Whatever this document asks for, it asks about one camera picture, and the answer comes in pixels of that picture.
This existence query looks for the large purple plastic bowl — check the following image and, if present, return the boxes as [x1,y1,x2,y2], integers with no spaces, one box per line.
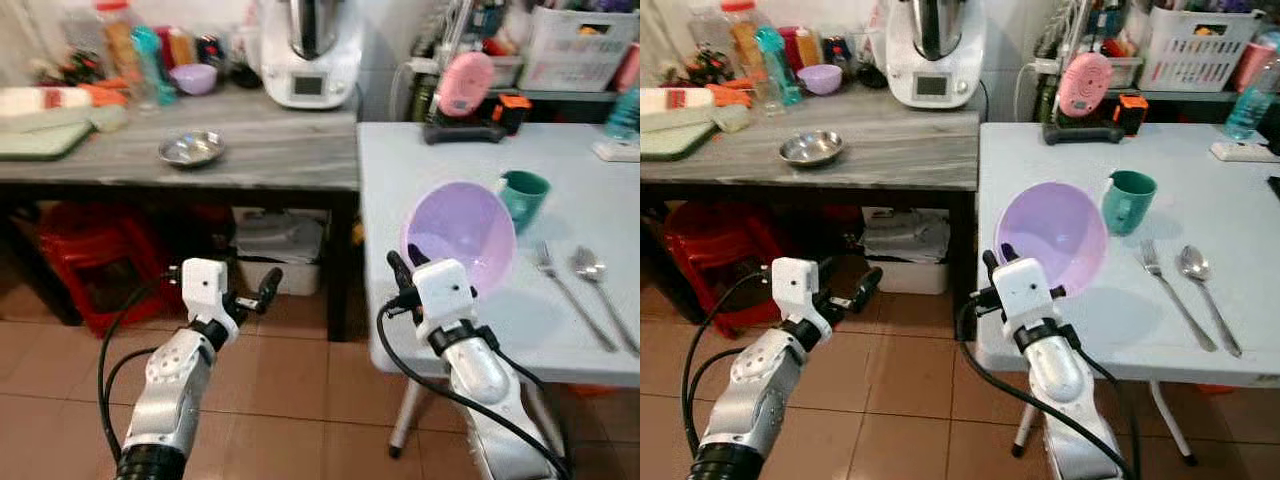
[993,181,1110,299]
[401,181,519,299]

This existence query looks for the white storage box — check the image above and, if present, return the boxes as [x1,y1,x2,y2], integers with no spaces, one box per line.
[231,206,327,297]
[861,206,952,297]

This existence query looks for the white table leg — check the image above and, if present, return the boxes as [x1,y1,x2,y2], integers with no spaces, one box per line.
[1011,403,1042,460]
[387,378,432,460]
[1149,379,1197,467]

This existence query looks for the green plastic cup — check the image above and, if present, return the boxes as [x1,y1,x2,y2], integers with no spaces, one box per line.
[497,169,553,234]
[1101,169,1159,238]

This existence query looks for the red plastic stool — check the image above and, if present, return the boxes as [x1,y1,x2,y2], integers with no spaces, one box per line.
[661,199,803,338]
[38,199,193,338]

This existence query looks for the small steel bowl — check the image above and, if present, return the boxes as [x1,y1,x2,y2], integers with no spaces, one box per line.
[157,130,228,169]
[778,130,847,169]

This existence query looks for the steel fork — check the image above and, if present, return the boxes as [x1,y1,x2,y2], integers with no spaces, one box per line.
[1139,239,1219,354]
[532,240,620,354]

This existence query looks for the black and orange tool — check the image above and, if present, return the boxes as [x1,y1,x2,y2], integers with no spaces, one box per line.
[422,92,533,147]
[1042,92,1152,147]

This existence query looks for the steel spoon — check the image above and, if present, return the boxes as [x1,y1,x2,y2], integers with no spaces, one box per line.
[569,246,641,358]
[1176,244,1245,360]

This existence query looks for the pink round device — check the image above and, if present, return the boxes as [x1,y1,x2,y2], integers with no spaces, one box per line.
[1056,51,1115,120]
[436,51,496,120]

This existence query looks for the white food processor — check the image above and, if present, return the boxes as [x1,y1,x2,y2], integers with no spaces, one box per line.
[884,0,989,110]
[259,0,364,110]

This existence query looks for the small purple bowl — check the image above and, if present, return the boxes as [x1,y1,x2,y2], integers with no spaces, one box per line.
[796,63,844,97]
[169,63,220,97]

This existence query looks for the white power strip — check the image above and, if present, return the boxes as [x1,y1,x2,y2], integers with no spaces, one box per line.
[591,139,641,164]
[1209,139,1280,164]

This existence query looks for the pale green cloth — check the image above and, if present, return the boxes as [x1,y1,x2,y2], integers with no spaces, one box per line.
[640,104,752,137]
[0,104,130,137]

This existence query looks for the green cutting board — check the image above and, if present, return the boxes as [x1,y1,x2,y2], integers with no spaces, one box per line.
[0,120,97,162]
[640,121,718,162]

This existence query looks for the orange carrots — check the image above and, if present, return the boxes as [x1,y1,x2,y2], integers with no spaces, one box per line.
[79,79,132,108]
[704,81,754,109]

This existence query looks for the teal water bottle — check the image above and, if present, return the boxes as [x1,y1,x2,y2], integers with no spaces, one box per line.
[754,24,805,107]
[129,24,179,107]

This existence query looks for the clear blue plastic bottle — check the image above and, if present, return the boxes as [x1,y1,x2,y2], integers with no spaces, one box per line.
[1224,44,1280,142]
[604,87,641,142]

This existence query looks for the white plastic basket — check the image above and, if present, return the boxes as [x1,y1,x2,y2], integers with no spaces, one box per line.
[517,6,641,94]
[1137,6,1267,94]

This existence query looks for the white and red package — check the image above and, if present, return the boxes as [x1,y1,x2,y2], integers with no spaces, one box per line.
[0,86,94,117]
[640,86,717,114]

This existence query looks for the small plant red flowers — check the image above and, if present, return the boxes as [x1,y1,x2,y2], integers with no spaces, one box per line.
[34,49,102,90]
[664,47,732,87]

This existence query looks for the clear bottle orange cap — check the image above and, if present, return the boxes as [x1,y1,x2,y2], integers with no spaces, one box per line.
[94,0,142,87]
[719,0,767,87]

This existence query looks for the pink cup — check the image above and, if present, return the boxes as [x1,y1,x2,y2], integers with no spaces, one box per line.
[614,41,641,94]
[1231,41,1277,94]

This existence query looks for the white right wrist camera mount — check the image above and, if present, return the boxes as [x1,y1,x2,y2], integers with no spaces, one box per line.
[411,259,480,339]
[991,257,1064,339]

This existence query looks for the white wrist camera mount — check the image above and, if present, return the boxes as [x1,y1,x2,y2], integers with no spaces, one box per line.
[411,259,480,339]
[770,257,834,332]
[991,257,1064,339]
[180,258,240,327]

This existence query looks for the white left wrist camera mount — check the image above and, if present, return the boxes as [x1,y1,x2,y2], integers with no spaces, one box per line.
[180,258,240,327]
[770,257,834,332]

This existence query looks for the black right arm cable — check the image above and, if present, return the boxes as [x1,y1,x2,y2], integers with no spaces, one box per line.
[956,294,1142,480]
[375,294,572,480]

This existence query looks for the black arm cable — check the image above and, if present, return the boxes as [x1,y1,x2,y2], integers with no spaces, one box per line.
[375,294,572,480]
[681,270,777,457]
[96,284,187,462]
[956,294,1142,480]

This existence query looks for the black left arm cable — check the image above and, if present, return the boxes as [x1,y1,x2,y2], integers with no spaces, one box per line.
[681,270,777,457]
[96,284,187,462]

